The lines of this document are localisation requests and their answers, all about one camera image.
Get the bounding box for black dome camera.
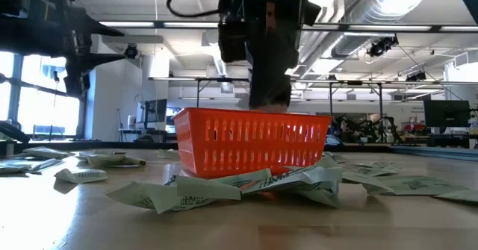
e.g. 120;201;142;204
124;43;140;60

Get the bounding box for green white sweetener packet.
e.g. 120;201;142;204
323;151;399;177
24;158;65;175
75;149;128;157
54;167;109;185
21;146;74;160
106;181;217;214
175;167;273;201
341;171;394;196
364;175;470;197
242;166;343;209
0;159;31;175
86;153;147;168
434;189;478;203

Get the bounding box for black computer monitor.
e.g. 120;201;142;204
144;99;169;125
423;99;471;128

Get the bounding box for dark desk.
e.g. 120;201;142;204
426;132;472;149

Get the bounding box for silver ventilation duct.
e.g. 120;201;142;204
298;0;436;78

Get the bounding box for black metal rig frame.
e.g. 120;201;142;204
148;76;250;109
293;78;385;130

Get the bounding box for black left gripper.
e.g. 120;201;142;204
0;7;126;99

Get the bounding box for desk with equipment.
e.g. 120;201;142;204
117;127;169;143

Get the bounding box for long fluorescent light strip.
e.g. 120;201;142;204
99;20;156;28
439;25;478;33
163;21;220;29
348;25;433;32

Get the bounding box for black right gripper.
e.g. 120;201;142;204
218;0;323;109

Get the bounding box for black hanging camera cluster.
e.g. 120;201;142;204
406;71;427;83
367;34;400;58

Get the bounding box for black slanted bar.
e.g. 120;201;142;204
0;119;31;144

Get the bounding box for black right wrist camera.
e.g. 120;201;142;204
218;18;247;63

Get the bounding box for large bright window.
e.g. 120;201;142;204
0;50;82;139

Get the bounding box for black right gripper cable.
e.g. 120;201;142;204
165;0;225;19

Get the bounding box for orange plastic slotted basket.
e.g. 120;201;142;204
172;107;332;179

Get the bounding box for blue white round object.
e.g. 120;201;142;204
323;133;344;147

